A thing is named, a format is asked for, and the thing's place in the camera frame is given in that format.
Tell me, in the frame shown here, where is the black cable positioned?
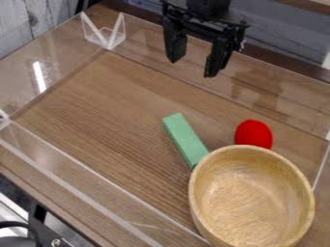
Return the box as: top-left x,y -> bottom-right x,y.
0,220 -> 38,247

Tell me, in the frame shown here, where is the green rectangular block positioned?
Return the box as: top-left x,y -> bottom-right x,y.
163,113 -> 209,170

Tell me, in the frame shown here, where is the clear acrylic enclosure wall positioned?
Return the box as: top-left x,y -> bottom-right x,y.
0,7 -> 330,247

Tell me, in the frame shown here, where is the black table frame bracket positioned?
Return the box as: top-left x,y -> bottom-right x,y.
28,205 -> 74,247

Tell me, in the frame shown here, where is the wooden bowl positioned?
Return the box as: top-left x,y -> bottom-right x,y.
188,145 -> 315,247

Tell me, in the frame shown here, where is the red plush strawberry toy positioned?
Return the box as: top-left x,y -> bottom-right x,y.
235,120 -> 274,149

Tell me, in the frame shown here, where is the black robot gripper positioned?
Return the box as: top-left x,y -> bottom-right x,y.
160,0 -> 249,77

